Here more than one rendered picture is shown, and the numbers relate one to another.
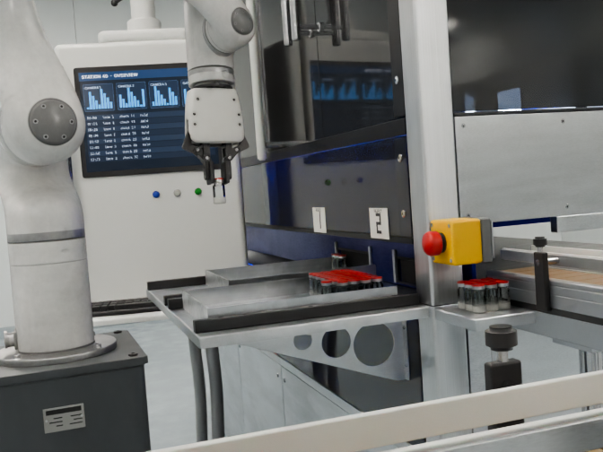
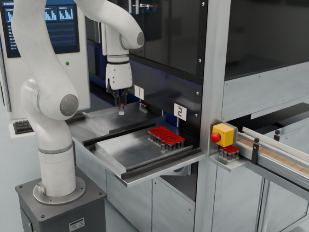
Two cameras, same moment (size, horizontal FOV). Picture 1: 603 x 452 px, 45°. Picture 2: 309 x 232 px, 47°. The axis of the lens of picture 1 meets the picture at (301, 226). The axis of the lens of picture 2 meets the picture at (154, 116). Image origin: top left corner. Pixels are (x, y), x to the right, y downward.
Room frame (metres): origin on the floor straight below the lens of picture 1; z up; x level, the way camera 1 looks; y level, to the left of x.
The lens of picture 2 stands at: (0.01, 0.42, 1.62)
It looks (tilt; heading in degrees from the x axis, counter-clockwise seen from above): 22 degrees down; 342
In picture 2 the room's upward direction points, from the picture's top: straight up
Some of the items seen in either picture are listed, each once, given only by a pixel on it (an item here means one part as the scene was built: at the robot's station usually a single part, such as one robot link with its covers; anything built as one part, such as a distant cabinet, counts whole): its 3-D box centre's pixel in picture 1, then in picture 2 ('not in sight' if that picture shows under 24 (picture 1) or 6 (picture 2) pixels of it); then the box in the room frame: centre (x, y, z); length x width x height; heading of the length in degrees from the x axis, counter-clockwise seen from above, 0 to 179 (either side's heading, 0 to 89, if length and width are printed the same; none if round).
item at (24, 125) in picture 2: (152, 303); (51, 122); (1.96, 0.42, 0.82); 0.40 x 0.14 x 0.02; 97
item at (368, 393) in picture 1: (269, 310); (97, 113); (2.24, 0.12, 0.73); 1.98 x 0.01 x 0.25; 18
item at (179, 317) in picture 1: (281, 298); (131, 136); (1.54, 0.05, 0.87); 0.70 x 0.48 x 0.02; 18
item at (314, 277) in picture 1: (327, 288); (159, 141); (1.39, -0.04, 0.90); 0.18 x 0.02 x 0.05; 18
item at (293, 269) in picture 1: (287, 274); (125, 117); (1.72, 0.04, 0.90); 0.34 x 0.26 x 0.04; 108
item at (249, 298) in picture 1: (284, 297); (143, 147); (1.36, 0.04, 0.90); 0.34 x 0.26 x 0.04; 108
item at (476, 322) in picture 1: (491, 314); (231, 159); (1.20, -0.30, 0.87); 0.14 x 0.13 x 0.02; 108
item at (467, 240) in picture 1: (459, 240); (224, 134); (1.20, -0.26, 0.99); 0.08 x 0.07 x 0.07; 108
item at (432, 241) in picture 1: (435, 243); (216, 137); (1.18, -0.21, 0.99); 0.04 x 0.04 x 0.04; 18
